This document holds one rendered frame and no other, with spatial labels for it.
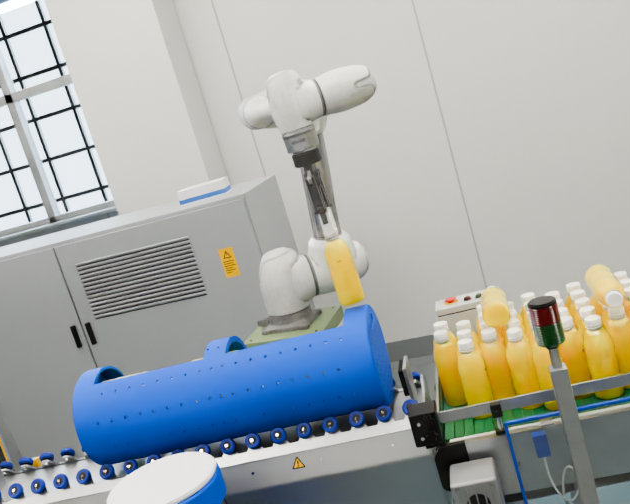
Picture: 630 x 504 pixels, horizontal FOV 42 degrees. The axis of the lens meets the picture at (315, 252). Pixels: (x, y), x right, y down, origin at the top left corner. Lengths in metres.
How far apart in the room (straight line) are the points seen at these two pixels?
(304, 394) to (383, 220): 2.92
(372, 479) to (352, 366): 0.33
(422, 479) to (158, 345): 2.23
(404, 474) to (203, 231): 2.00
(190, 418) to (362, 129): 2.96
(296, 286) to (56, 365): 2.04
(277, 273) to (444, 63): 2.32
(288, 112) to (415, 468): 1.00
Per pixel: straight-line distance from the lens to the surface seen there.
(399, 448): 2.25
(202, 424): 2.31
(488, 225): 4.95
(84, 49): 5.19
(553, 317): 1.85
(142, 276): 4.15
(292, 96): 2.13
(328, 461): 2.29
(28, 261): 4.46
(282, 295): 2.85
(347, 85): 2.16
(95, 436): 2.42
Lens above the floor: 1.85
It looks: 11 degrees down
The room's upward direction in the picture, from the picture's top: 17 degrees counter-clockwise
